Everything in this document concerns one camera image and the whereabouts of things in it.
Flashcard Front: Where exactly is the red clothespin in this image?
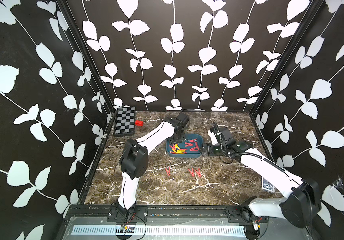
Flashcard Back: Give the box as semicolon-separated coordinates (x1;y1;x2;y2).
185;139;200;152
188;168;195;177
165;167;170;176
195;168;202;178

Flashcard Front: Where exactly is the teal plastic storage box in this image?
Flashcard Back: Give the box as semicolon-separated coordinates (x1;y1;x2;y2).
166;134;204;158

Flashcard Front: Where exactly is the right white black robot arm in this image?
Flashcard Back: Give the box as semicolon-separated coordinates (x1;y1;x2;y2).
202;141;322;229

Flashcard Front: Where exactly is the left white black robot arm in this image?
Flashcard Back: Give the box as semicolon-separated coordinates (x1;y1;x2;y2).
115;113;190;218

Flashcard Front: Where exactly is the small red block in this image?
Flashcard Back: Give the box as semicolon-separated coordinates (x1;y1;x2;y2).
135;120;144;127

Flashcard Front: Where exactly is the black white checkerboard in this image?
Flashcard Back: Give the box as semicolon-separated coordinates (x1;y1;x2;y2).
113;107;136;137

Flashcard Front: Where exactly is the blue playing card deck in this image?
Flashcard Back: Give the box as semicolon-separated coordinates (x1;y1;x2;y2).
262;177;275;193

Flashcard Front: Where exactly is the small circuit board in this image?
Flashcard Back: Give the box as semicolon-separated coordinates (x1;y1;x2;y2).
117;225;135;236

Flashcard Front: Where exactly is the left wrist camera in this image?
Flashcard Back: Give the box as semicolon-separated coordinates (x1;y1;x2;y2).
176;112;190;128

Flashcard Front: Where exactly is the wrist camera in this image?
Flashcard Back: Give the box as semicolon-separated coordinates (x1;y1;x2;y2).
176;112;190;128
208;122;233;145

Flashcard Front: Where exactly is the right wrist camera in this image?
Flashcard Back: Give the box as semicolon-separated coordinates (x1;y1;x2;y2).
208;122;233;145

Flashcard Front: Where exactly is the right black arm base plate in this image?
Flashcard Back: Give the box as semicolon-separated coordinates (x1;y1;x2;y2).
224;206;269;225

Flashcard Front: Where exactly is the white perforated rail strip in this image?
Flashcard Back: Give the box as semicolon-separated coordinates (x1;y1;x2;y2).
70;225;245;237

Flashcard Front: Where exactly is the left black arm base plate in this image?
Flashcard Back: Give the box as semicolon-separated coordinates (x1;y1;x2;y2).
107;206;148;224

